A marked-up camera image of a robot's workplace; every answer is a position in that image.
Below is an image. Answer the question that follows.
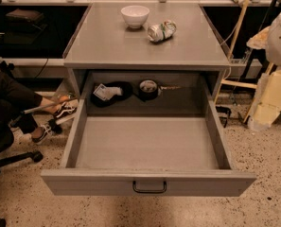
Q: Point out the black cloth with white tag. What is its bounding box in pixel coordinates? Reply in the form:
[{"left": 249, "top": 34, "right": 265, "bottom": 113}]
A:
[{"left": 90, "top": 81, "right": 133, "bottom": 108}]

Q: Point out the black tape roll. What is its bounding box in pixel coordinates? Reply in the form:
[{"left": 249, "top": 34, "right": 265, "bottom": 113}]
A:
[{"left": 139, "top": 79, "right": 159, "bottom": 100}]

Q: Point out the white ceramic bowl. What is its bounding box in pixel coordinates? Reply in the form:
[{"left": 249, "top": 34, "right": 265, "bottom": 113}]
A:
[{"left": 121, "top": 5, "right": 149, "bottom": 28}]

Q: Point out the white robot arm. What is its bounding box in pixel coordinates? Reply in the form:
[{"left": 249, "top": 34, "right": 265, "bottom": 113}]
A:
[{"left": 247, "top": 12, "right": 281, "bottom": 131}]

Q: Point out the grey open top drawer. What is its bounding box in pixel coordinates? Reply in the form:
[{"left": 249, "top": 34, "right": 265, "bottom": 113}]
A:
[{"left": 40, "top": 72, "right": 257, "bottom": 198}]

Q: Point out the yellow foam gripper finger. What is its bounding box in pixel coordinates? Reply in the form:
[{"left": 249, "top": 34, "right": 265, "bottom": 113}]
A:
[{"left": 248, "top": 67, "right": 281, "bottom": 131}]

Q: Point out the black drawer handle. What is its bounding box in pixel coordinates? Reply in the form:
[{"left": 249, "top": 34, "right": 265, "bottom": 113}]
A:
[{"left": 132, "top": 181, "right": 167, "bottom": 194}]

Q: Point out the dark box on shelf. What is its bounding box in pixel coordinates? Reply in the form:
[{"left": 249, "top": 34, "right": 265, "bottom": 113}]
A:
[{"left": 6, "top": 9, "right": 44, "bottom": 25}]

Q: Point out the seated person in black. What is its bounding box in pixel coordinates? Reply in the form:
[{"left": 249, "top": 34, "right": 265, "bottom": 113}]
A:
[{"left": 0, "top": 71, "right": 77, "bottom": 132}]

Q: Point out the wooden frame stand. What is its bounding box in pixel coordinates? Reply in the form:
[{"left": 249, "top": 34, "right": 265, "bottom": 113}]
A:
[{"left": 214, "top": 0, "right": 275, "bottom": 124}]

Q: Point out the grey cabinet with top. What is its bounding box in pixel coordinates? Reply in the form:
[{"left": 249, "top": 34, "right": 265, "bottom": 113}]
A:
[{"left": 64, "top": 1, "right": 229, "bottom": 95}]

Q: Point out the crushed 7up soda can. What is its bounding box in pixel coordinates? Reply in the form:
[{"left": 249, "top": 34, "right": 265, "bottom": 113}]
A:
[{"left": 148, "top": 20, "right": 177, "bottom": 43}]

